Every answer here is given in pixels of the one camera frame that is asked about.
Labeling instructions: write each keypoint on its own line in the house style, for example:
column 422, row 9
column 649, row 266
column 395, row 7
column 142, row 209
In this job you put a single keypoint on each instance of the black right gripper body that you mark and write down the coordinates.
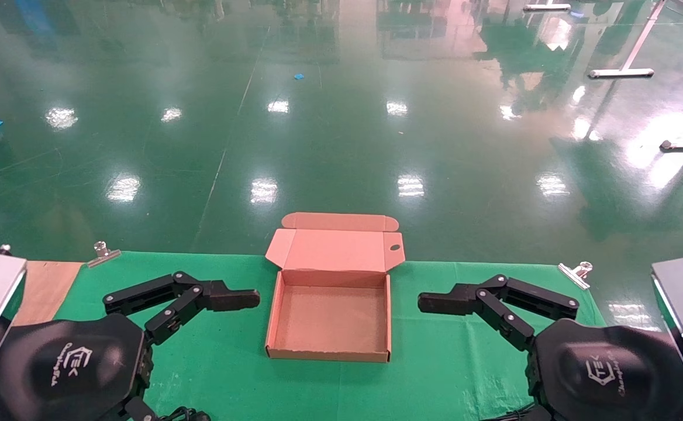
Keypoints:
column 604, row 374

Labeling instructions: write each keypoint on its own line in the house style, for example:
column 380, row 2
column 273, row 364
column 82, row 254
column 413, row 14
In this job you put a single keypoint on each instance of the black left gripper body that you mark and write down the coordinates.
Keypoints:
column 55, row 368

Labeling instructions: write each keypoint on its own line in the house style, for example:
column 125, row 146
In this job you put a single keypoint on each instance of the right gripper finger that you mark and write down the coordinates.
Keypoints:
column 537, row 414
column 447, row 301

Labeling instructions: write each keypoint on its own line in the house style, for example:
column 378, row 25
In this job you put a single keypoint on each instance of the brown cardboard mailer box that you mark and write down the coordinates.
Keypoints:
column 330, row 318

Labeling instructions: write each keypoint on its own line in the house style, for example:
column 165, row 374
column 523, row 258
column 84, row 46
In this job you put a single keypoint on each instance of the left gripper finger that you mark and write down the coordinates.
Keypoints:
column 138, row 412
column 230, row 298

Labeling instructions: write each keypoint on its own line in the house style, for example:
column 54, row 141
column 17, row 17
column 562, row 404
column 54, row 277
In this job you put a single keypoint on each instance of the green table cloth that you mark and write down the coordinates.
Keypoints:
column 435, row 374

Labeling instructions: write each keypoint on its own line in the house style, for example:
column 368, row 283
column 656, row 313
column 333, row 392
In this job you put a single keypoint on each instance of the silver binder clip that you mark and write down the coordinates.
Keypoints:
column 103, row 255
column 574, row 275

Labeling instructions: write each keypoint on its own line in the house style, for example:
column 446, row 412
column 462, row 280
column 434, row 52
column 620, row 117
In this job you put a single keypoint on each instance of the white metal table frame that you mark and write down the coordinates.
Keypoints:
column 622, row 73

